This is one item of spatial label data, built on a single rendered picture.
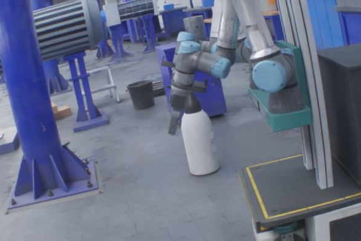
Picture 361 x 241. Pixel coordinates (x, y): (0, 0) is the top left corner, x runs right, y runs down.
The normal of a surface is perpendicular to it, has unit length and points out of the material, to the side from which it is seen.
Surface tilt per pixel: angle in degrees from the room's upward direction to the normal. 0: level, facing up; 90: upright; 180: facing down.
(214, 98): 90
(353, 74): 90
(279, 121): 90
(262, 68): 98
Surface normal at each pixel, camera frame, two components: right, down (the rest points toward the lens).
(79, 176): -0.19, 0.27
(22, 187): 0.54, 0.09
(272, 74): -0.35, 0.42
